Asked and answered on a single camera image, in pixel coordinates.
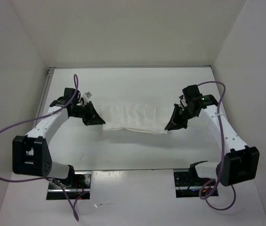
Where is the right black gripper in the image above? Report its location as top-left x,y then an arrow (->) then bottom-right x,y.
165,103 -> 196,131

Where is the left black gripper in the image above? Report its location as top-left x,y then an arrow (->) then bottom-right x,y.
71,101 -> 105,126

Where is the white skirt cloth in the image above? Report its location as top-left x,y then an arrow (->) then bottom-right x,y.
98,104 -> 173,134

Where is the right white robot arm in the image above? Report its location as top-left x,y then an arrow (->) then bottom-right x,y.
165,95 -> 260,186

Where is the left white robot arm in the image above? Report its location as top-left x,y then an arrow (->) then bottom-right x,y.
12,99 -> 105,188

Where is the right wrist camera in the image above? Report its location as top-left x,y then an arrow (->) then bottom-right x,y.
179,85 -> 202,104

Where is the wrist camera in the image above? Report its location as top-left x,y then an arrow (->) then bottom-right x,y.
63,88 -> 92,104
179,85 -> 202,104

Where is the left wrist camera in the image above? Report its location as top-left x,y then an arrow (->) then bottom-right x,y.
63,88 -> 92,104

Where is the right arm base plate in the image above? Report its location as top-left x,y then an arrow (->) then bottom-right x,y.
173,169 -> 210,198

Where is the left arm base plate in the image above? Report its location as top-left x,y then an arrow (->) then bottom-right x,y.
47,171 -> 93,200

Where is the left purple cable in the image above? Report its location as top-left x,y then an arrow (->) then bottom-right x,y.
0,74 -> 91,221

